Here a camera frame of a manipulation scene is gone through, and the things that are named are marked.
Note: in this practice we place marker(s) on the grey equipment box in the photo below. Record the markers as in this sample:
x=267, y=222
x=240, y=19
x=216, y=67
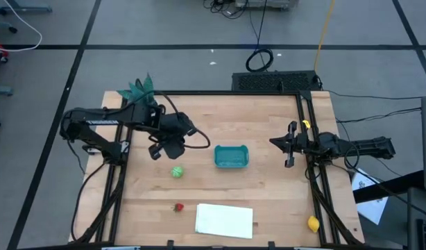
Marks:
x=265, y=3

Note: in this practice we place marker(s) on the red toy strawberry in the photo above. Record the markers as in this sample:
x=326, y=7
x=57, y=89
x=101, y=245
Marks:
x=178, y=207

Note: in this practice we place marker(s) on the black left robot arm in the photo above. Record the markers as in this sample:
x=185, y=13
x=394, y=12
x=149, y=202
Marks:
x=95, y=121

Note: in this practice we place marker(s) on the white folded towel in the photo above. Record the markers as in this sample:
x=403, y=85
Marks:
x=223, y=221

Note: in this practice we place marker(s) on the green plant in white pot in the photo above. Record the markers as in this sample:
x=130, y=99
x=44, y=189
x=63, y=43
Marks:
x=140, y=91

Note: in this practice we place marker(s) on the white printed paper sheet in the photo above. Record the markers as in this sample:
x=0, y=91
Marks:
x=369, y=206

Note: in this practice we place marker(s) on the black aluminium table frame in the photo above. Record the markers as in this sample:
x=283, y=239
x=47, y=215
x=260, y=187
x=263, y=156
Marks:
x=234, y=93

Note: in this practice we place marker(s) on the yellow tag on frame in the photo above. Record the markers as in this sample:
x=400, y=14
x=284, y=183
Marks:
x=306, y=124

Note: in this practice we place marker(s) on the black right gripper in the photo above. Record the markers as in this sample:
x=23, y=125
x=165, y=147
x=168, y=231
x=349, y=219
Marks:
x=298, y=144

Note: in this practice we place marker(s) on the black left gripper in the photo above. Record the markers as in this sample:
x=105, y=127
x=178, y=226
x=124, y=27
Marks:
x=175, y=125

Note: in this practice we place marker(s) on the teal plastic tub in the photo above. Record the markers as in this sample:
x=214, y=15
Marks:
x=231, y=157

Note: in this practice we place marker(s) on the yellow toy lemon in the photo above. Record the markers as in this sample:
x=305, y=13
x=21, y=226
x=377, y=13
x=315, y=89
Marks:
x=313, y=224

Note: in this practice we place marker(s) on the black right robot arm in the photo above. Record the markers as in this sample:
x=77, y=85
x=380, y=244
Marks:
x=358, y=146

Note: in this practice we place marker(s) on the green toy cabbage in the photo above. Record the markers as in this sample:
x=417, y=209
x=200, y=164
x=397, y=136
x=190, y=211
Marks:
x=177, y=172

